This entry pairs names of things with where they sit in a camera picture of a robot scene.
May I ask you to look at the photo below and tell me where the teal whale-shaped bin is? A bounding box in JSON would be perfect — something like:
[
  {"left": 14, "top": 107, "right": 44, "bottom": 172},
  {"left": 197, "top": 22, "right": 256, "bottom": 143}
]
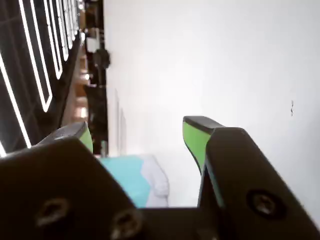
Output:
[{"left": 98, "top": 154, "right": 171, "bottom": 208}]

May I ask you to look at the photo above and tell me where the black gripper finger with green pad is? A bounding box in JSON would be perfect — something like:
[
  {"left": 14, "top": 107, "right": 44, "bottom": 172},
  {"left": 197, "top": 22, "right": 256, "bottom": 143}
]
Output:
[
  {"left": 0, "top": 121, "right": 151, "bottom": 240},
  {"left": 182, "top": 115, "right": 320, "bottom": 240}
]

